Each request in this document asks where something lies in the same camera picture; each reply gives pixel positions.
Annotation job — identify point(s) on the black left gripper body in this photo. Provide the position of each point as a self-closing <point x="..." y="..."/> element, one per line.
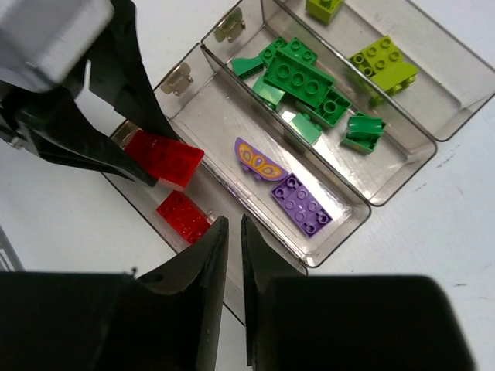
<point x="24" y="117"/>

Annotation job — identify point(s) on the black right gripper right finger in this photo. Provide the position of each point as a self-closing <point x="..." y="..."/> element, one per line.
<point x="344" y="322"/>

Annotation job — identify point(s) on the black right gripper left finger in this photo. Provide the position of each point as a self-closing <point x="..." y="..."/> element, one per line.
<point x="167" y="319"/>

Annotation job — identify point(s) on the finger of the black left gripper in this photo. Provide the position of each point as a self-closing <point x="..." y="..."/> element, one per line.
<point x="76" y="143"/>
<point x="118" y="76"/>

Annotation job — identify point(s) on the red long lego brick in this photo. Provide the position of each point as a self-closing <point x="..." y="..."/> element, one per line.
<point x="184" y="216"/>

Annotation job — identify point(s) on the purple eight-stud lego brick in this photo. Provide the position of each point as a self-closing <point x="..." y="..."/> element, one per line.
<point x="305" y="211"/>

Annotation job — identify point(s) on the small green lego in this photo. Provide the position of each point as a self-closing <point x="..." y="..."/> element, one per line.
<point x="271" y="95"/>

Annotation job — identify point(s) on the purple lego piece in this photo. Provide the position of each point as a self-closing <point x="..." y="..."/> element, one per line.
<point x="253" y="160"/>

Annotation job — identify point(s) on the green lego with slope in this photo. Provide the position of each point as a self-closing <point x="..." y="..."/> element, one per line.
<point x="301" y="80"/>

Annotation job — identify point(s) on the green eight-stud lego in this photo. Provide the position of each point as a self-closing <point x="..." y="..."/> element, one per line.
<point x="295" y="47"/>

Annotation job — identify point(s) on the small green lego brick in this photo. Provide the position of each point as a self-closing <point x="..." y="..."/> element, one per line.
<point x="307" y="129"/>

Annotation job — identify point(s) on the green curved slope lego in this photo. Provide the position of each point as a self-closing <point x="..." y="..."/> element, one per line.
<point x="363" y="133"/>

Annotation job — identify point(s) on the green tall lego block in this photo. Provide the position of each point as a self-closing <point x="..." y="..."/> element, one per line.
<point x="329" y="112"/>

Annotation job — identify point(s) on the lime green square lego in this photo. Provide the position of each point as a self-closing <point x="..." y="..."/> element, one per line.
<point x="324" y="10"/>

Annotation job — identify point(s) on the tiny green lego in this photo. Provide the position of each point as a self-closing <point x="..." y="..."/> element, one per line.
<point x="247" y="67"/>

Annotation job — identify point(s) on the clear bin nearest front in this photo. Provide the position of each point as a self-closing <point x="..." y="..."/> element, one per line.
<point x="220" y="187"/>

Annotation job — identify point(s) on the clear bin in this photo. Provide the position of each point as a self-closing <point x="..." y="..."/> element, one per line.
<point x="214" y="111"/>
<point x="342" y="167"/>
<point x="220" y="187"/>
<point x="452" y="82"/>

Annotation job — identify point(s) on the lime green long lego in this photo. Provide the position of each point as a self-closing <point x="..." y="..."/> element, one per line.
<point x="384" y="63"/>

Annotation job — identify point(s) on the clear bin farthest back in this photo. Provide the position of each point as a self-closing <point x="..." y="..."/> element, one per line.
<point x="452" y="82"/>

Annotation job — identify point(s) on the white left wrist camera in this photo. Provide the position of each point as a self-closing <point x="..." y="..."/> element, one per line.
<point x="41" y="41"/>

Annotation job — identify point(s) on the aluminium table edge rail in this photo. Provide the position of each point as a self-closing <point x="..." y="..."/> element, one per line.
<point x="9" y="260"/>

